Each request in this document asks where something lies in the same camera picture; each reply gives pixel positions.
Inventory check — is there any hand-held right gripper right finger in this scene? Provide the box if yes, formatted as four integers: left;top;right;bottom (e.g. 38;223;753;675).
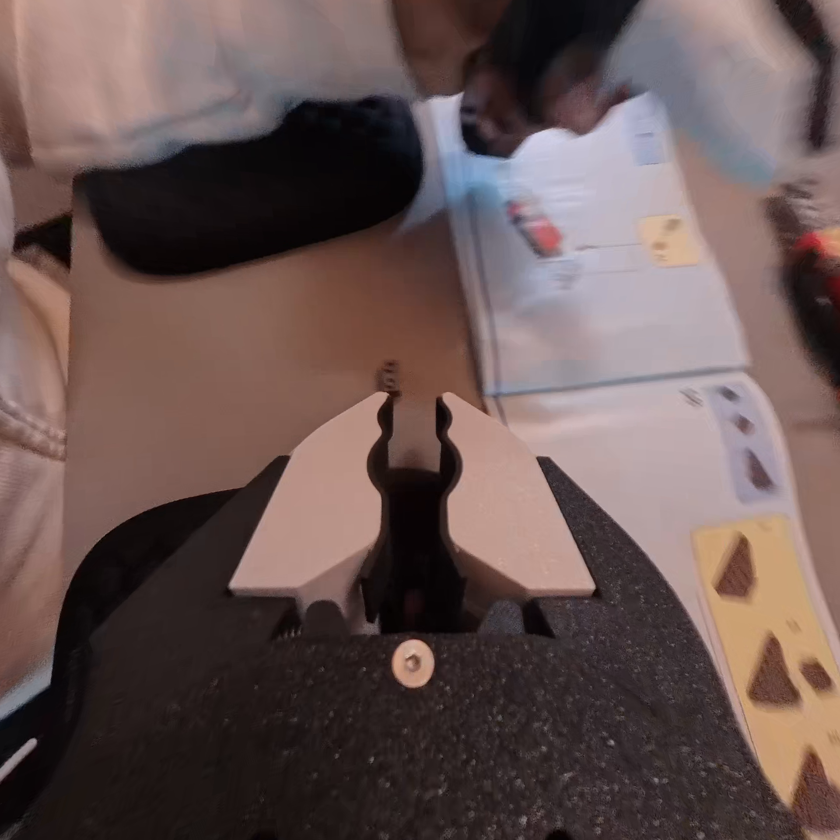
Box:
435;392;597;621

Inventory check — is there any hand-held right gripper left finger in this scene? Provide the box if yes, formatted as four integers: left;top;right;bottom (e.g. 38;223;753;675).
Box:
228;391;398;624

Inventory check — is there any red black lego model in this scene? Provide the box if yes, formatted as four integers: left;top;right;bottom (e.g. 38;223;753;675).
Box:
764;184;840;398

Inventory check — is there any open instruction booklet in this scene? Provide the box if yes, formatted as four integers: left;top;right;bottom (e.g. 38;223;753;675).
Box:
420;92;840;829

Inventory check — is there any black quilted cushion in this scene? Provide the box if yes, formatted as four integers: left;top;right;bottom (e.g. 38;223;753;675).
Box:
75;96;425;277

